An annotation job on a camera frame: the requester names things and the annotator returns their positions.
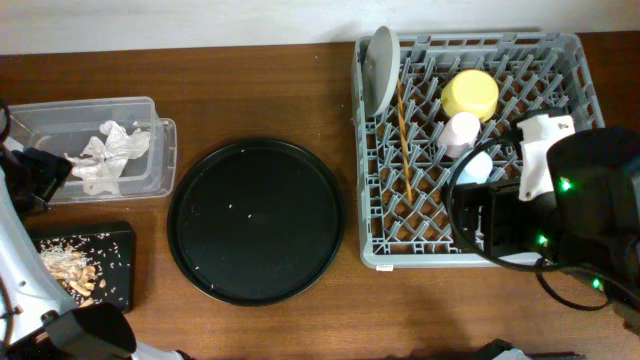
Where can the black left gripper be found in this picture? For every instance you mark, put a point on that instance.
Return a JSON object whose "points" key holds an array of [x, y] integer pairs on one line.
{"points": [[54, 171]]}

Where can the light blue cup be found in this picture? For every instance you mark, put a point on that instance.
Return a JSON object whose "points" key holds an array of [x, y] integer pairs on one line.
{"points": [[477, 170]]}

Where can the white napkin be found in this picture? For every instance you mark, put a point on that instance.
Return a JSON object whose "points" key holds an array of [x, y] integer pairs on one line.
{"points": [[101, 163]]}

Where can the yellow bowl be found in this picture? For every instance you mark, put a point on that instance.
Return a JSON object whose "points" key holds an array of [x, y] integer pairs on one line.
{"points": [[471, 91]]}

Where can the pink cup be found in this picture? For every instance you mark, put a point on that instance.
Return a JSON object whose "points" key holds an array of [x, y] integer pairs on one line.
{"points": [[459, 134]]}

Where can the food scraps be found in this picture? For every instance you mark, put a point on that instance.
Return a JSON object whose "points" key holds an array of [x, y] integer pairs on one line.
{"points": [[73, 271]]}

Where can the grey plate with food scraps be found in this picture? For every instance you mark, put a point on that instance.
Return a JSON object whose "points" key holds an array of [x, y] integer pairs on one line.
{"points": [[380, 71]]}

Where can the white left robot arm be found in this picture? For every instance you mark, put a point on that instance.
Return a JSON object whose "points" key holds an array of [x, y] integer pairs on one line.
{"points": [[43, 320]]}

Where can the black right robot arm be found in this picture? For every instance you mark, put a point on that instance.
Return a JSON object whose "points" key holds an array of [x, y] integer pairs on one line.
{"points": [[581, 188]]}

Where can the clear plastic waste bin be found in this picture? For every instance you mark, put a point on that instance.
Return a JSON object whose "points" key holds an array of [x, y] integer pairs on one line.
{"points": [[66, 127]]}

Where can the grey plastic dishwasher rack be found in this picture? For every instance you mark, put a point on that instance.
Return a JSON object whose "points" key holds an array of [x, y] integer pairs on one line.
{"points": [[402, 219]]}

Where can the black rectangular bin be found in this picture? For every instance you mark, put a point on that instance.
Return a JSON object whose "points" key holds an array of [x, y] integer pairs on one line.
{"points": [[111, 246]]}

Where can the white label sticker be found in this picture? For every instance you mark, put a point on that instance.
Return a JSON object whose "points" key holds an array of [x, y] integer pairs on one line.
{"points": [[384, 268]]}

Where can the round black serving tray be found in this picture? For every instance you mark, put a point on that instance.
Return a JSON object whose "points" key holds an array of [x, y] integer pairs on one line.
{"points": [[256, 222]]}

